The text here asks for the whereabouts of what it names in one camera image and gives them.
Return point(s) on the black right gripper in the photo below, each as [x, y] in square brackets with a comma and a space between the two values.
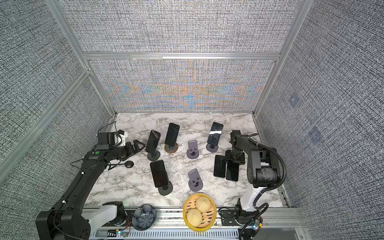
[240, 160]

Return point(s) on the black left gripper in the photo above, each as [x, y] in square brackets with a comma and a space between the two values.
[131, 151]

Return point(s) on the green edged phone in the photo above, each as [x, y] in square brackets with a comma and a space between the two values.
[232, 173]

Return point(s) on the phone with reflective screen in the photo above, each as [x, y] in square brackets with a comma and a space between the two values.
[215, 134]

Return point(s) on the purple phone stand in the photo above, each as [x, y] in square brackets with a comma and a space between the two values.
[193, 151]
[195, 182]

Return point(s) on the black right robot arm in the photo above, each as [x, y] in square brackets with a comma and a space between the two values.
[266, 171]

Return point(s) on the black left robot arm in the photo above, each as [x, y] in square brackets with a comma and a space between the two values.
[64, 221]

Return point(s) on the dark grey round phone stand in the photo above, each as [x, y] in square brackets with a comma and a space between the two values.
[154, 157]

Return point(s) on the purple stand back right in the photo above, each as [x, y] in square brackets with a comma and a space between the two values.
[212, 148]

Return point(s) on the wooden base phone stand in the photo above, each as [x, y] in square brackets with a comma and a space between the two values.
[171, 149]

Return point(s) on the phone on wooden stand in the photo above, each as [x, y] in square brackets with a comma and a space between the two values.
[172, 134]

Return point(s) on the purple front phone stand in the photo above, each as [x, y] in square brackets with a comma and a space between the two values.
[195, 182]

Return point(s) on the dark front phone stand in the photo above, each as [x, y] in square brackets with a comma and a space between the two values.
[166, 190]

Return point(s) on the black ladle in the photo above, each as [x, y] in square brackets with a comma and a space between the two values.
[127, 164]

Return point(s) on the upper steamed bun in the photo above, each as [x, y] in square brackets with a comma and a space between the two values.
[203, 204]

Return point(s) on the steamed bun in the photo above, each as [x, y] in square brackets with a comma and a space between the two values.
[194, 217]
[203, 204]

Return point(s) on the bamboo steamer basket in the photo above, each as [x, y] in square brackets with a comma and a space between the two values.
[209, 217]

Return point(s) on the dark flower shaped dish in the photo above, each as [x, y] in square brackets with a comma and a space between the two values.
[144, 217]

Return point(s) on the lower steamed bun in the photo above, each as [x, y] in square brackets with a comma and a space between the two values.
[194, 217]

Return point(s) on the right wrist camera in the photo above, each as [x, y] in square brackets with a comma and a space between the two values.
[234, 134]

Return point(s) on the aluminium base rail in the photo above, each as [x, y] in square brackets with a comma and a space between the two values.
[278, 224]

